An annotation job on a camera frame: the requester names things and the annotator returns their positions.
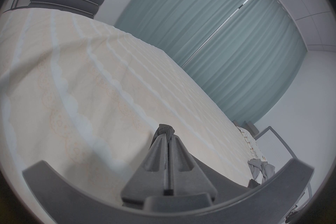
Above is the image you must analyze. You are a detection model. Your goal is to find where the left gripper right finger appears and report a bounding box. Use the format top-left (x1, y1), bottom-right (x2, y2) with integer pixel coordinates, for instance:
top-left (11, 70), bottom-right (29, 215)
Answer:
top-left (170, 134), bottom-right (217, 202)

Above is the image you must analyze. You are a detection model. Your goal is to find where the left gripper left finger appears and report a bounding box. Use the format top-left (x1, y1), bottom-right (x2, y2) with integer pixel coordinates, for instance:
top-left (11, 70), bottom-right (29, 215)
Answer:
top-left (120, 134), bottom-right (168, 202)

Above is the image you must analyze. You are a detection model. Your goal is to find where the black T-shirt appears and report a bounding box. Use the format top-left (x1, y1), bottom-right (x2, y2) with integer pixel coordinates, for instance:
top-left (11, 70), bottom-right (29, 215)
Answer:
top-left (153, 124), bottom-right (261, 192)

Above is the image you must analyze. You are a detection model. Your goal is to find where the bed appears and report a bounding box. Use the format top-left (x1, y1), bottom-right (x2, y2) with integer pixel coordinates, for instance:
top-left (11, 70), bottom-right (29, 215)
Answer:
top-left (0, 6), bottom-right (313, 204)

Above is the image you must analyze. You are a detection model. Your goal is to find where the grey garment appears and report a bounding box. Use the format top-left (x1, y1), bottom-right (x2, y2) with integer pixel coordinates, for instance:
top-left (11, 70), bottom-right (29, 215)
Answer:
top-left (247, 157), bottom-right (276, 182)

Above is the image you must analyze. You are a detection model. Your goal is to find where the white printed pillow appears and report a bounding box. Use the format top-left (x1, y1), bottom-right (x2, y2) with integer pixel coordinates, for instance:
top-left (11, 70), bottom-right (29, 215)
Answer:
top-left (236, 126), bottom-right (266, 161)

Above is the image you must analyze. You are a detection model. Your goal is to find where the grey bedside table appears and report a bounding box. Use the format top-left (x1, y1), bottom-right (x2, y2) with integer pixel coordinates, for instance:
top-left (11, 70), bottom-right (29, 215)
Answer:
top-left (232, 120), bottom-right (259, 136)

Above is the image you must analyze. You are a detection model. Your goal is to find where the blue-green curtain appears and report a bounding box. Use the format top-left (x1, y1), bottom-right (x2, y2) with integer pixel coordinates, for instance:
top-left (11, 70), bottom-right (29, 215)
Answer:
top-left (114, 0), bottom-right (260, 67)
top-left (182, 0), bottom-right (308, 126)

